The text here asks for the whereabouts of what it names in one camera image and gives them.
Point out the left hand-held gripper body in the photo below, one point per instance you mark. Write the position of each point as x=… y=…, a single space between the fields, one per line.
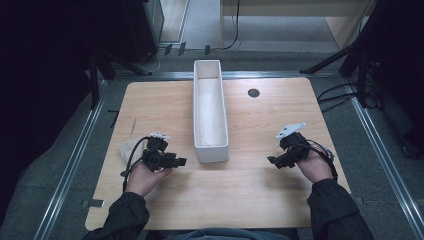
x=156 y=159

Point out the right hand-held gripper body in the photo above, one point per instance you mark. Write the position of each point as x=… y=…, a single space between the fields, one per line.
x=295 y=148

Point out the person's left hand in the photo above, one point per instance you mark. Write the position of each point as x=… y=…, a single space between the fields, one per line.
x=143 y=180

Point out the person's right hand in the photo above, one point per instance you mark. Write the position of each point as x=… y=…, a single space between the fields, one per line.
x=316 y=166

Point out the beige cloth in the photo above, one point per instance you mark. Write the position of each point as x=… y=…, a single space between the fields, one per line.
x=127 y=150

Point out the long white box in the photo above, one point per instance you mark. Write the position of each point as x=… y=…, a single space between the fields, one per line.
x=210 y=110

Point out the black table grommet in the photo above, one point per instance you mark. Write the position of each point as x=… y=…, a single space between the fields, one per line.
x=253 y=93

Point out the grey tape strip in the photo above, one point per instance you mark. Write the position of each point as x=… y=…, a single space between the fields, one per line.
x=93 y=203

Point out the black metal stand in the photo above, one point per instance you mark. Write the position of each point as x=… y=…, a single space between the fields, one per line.
x=94 y=80

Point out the black tripod stand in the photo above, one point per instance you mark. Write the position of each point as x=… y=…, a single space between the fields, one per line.
x=353 y=53

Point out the light wooden desk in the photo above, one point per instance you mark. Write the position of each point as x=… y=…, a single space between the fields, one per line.
x=343 y=26

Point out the black cabinet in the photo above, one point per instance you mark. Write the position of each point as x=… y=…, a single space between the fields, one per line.
x=143 y=26

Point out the metal floor rail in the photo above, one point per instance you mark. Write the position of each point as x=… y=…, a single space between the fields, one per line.
x=386 y=156
x=70 y=166
x=266 y=74

